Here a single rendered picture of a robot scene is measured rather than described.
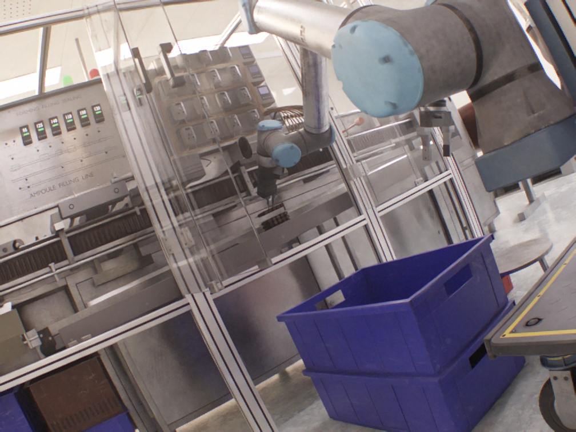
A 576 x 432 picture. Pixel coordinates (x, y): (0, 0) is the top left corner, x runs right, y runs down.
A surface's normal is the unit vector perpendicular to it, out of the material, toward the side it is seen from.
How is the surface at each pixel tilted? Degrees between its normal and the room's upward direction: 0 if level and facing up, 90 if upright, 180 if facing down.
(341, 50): 93
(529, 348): 90
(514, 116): 70
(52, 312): 90
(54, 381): 90
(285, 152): 133
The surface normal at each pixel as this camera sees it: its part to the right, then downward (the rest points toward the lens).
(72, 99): 0.49, -0.25
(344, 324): -0.79, 0.32
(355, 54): -0.87, 0.43
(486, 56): 0.38, 0.47
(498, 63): -0.48, 0.18
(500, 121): -0.87, -0.01
